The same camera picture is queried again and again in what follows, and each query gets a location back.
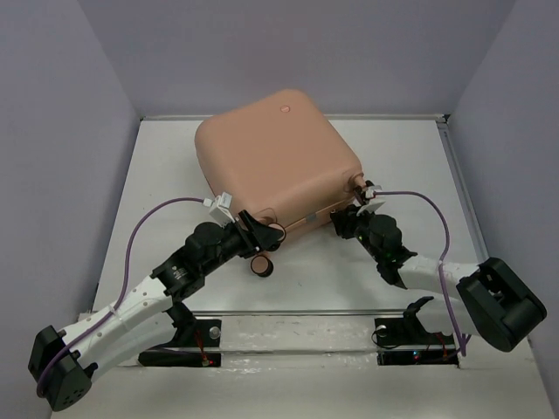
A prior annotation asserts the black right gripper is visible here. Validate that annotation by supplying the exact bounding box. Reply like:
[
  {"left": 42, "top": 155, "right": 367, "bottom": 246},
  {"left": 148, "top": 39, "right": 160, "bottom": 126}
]
[{"left": 328, "top": 203, "right": 383, "bottom": 263}]

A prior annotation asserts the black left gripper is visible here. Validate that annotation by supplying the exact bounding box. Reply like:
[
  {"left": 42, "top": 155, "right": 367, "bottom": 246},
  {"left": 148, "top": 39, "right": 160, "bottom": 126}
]
[{"left": 201, "top": 210, "right": 284, "bottom": 276}]

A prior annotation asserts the pink hard-shell suitcase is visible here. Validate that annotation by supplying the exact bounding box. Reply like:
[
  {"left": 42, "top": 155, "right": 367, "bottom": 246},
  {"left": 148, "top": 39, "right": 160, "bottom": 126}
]
[{"left": 194, "top": 88, "right": 376, "bottom": 278}]

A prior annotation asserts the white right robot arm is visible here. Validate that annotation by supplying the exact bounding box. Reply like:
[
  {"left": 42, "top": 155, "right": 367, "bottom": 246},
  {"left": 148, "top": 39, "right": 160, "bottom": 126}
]
[{"left": 330, "top": 205, "right": 547, "bottom": 353}]

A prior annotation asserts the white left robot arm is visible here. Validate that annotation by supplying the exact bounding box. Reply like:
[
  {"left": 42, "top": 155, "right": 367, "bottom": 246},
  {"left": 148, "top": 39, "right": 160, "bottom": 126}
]
[{"left": 28, "top": 210, "right": 286, "bottom": 412}]

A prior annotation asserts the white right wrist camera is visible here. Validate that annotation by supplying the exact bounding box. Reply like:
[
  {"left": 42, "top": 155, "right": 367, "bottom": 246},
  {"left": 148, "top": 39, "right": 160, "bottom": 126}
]
[{"left": 354, "top": 181, "right": 385, "bottom": 216}]

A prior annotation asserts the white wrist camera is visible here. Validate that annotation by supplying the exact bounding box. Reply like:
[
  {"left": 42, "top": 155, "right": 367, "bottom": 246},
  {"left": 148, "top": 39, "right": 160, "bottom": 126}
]
[
  {"left": 203, "top": 192, "right": 235, "bottom": 226},
  {"left": 354, "top": 181, "right": 385, "bottom": 216}
]

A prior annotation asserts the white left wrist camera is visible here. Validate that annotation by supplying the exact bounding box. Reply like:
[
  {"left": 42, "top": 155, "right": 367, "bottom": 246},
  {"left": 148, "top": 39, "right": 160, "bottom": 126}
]
[{"left": 203, "top": 192, "right": 235, "bottom": 226}]

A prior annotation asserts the aluminium table rail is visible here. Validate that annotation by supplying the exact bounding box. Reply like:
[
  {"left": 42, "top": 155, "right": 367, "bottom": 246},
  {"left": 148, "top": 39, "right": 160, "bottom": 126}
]
[{"left": 192, "top": 308, "right": 404, "bottom": 317}]

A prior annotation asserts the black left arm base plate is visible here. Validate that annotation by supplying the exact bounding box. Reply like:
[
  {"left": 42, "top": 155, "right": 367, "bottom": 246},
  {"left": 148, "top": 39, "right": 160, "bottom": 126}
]
[{"left": 138, "top": 318, "right": 222, "bottom": 368}]

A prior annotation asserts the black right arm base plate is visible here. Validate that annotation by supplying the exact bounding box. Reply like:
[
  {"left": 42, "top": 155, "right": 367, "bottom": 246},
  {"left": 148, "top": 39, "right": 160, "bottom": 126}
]
[{"left": 371, "top": 317, "right": 459, "bottom": 367}]

